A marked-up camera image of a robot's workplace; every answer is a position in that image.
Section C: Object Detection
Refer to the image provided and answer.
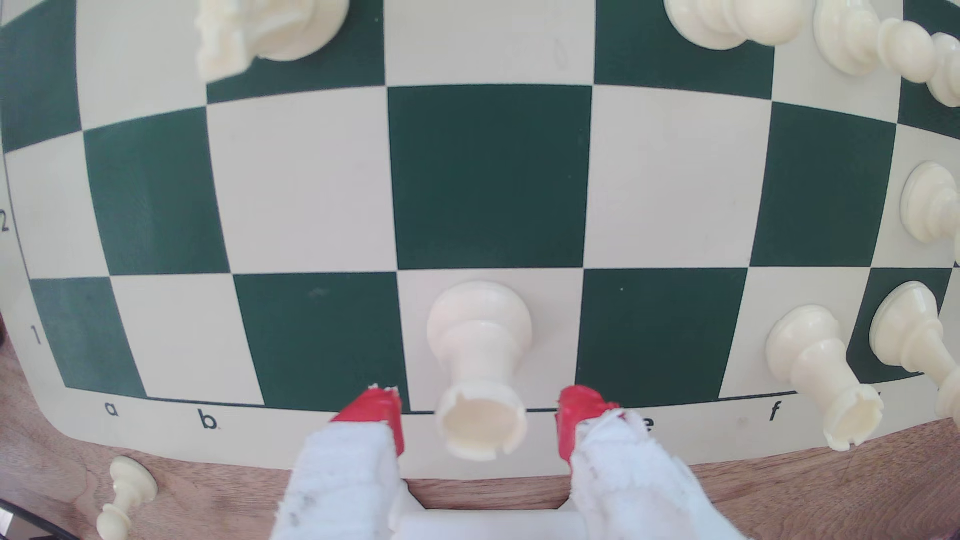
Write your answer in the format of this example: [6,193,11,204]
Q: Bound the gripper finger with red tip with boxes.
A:
[270,384,411,540]
[555,384,744,540]

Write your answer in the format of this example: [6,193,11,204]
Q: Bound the white rook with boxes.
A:
[426,280,534,462]
[765,303,885,453]

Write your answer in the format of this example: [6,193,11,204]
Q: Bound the tall white chess piece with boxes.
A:
[869,280,960,423]

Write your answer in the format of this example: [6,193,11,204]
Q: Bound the green and cream chess mat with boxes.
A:
[0,0,960,483]

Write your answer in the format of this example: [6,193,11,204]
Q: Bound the white pawn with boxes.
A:
[899,161,960,246]
[663,0,816,52]
[813,0,960,108]
[95,455,159,540]

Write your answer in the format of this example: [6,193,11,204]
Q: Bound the black flat device edge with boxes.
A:
[0,498,79,540]

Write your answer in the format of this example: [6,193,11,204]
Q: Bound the white knight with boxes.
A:
[193,0,351,84]

